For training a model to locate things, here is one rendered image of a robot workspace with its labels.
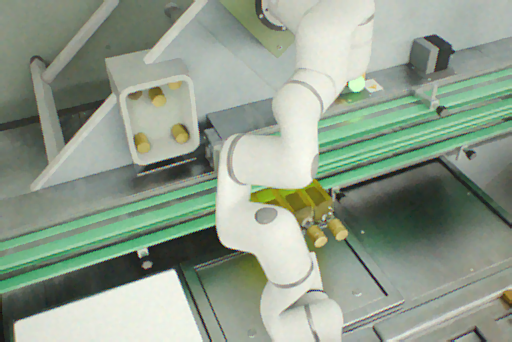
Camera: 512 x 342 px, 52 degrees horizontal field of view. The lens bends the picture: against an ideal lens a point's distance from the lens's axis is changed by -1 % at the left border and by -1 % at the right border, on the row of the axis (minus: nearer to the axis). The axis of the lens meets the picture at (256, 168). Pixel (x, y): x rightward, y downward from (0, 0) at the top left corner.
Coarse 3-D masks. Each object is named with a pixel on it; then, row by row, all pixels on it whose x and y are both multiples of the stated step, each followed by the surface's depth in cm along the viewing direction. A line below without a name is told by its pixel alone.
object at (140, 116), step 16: (160, 80) 120; (176, 80) 122; (144, 96) 129; (176, 96) 133; (192, 96) 126; (128, 112) 130; (144, 112) 132; (160, 112) 133; (176, 112) 135; (192, 112) 129; (128, 128) 124; (144, 128) 134; (160, 128) 136; (192, 128) 133; (160, 144) 136; (176, 144) 136; (192, 144) 136; (144, 160) 132; (160, 160) 134
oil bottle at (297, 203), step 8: (280, 192) 136; (288, 192) 136; (296, 192) 136; (288, 200) 134; (296, 200) 134; (304, 200) 134; (288, 208) 133; (296, 208) 131; (304, 208) 131; (312, 208) 132; (296, 216) 130; (304, 216) 130; (312, 216) 131
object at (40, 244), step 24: (480, 120) 157; (192, 192) 135; (216, 192) 135; (96, 216) 129; (120, 216) 129; (144, 216) 129; (168, 216) 129; (24, 240) 123; (48, 240) 124; (72, 240) 123; (96, 240) 124; (0, 264) 118
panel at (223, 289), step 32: (320, 224) 148; (224, 256) 140; (320, 256) 140; (352, 256) 139; (192, 288) 132; (224, 288) 132; (256, 288) 132; (352, 288) 131; (384, 288) 131; (224, 320) 125; (256, 320) 125; (352, 320) 124
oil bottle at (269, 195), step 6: (258, 192) 137; (264, 192) 137; (270, 192) 137; (276, 192) 137; (258, 198) 135; (264, 198) 135; (270, 198) 135; (276, 198) 135; (270, 204) 133; (276, 204) 133; (282, 204) 133; (288, 210) 132
